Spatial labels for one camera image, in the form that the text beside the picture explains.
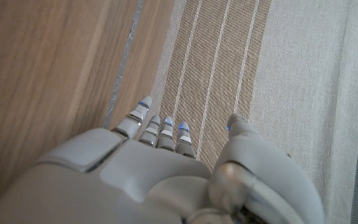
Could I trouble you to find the beige striped backdrop cloth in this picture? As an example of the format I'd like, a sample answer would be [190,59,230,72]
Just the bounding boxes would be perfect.
[135,0,358,224]

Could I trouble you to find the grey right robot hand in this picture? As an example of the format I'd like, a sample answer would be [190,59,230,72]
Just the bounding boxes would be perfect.
[0,95,326,224]

